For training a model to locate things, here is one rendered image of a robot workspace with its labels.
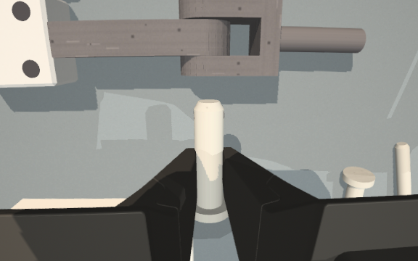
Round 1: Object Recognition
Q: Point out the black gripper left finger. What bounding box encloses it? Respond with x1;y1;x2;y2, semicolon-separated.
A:
0;148;197;261

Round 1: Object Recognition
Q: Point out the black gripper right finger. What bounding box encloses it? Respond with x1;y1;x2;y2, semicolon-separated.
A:
222;147;418;261

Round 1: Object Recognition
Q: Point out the grey metal clevis fork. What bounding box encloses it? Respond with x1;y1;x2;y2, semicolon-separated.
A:
179;0;366;76

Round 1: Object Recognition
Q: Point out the cream headed pin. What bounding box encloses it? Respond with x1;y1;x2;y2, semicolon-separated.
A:
194;99;228;223
342;167;375;197

